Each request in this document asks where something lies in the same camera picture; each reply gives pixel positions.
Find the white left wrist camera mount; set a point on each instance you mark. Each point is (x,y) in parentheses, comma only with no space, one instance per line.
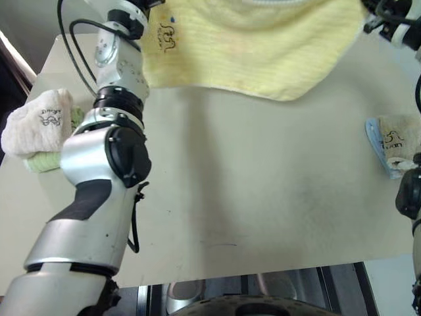
(126,6)

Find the beige folded towel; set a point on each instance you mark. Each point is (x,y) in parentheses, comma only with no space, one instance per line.
(403,131)

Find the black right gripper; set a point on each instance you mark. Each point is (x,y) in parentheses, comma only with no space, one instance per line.
(385,16)

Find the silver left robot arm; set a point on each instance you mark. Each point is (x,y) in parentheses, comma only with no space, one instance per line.
(92,230)

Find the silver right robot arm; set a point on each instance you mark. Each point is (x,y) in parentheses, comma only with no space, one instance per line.
(408,194)

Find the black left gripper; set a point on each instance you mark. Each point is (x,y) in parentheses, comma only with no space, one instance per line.
(151,3)

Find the dark round ribbed shape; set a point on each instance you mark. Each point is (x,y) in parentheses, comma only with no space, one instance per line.
(263,307)

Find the dark brown wooden furniture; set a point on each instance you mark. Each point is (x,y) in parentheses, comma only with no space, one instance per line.
(13,89)

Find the green folded towel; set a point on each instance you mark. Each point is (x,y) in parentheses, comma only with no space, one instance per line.
(42,163)

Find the pinkish white folded towel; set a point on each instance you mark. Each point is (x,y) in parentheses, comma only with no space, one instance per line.
(29,131)

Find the light blue folded towel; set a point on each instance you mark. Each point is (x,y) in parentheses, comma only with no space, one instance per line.
(373,135)

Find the silver rounded shape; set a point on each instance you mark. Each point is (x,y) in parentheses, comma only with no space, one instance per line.
(182,296)

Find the yellow towel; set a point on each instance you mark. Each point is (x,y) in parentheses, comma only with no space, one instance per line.
(246,49)

